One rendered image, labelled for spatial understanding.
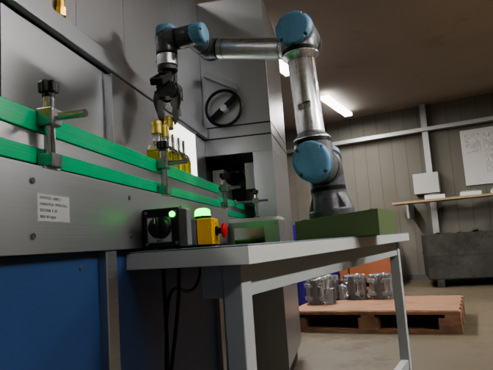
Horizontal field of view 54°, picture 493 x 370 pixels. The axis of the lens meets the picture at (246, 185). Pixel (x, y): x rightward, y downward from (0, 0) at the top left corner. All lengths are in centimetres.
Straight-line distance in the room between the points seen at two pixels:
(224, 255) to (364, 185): 759
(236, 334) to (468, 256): 617
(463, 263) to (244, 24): 496
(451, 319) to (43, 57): 329
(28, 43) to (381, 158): 743
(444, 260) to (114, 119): 582
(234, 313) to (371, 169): 757
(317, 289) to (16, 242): 388
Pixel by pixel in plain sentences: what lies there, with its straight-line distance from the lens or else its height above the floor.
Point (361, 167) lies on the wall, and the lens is 844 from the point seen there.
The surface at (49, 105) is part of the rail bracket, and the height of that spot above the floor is 97.
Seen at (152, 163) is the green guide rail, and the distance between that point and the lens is 115.
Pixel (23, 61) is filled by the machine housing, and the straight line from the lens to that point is 130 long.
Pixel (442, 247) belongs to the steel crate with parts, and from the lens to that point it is 693.
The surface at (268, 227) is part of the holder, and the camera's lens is 174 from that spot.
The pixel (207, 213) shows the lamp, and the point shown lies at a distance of 129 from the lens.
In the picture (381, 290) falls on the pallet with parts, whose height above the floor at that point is 25.
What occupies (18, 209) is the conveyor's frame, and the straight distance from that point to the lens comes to 68.
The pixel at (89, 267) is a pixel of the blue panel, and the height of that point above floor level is 73.
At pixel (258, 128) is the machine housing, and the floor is 136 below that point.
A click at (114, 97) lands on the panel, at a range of 163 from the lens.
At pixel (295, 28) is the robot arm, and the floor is 139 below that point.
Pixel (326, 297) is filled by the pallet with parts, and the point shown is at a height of 23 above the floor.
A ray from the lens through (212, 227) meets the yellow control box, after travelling 127.
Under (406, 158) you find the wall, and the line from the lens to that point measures 830.
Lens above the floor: 75
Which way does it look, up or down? 7 degrees up
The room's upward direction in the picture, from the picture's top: 4 degrees counter-clockwise
